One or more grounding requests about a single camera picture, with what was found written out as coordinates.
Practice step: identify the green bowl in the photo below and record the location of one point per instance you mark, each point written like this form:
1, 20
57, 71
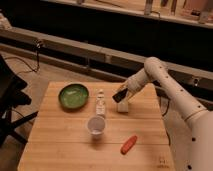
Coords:
73, 96

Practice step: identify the orange carrot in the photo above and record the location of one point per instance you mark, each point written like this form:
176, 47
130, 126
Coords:
128, 144

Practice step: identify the white sponge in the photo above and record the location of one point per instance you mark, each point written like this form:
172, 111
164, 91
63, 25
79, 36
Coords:
122, 107

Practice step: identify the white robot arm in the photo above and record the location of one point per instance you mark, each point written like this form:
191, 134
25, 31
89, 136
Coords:
198, 118

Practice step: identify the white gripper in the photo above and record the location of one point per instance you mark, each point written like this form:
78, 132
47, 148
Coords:
123, 92

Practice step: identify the black office chair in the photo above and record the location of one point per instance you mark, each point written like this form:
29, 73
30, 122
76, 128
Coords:
11, 96

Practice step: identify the clear plastic cup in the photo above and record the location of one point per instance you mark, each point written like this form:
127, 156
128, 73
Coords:
96, 126

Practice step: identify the small white bottle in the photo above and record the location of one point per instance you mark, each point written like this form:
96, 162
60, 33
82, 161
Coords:
100, 103

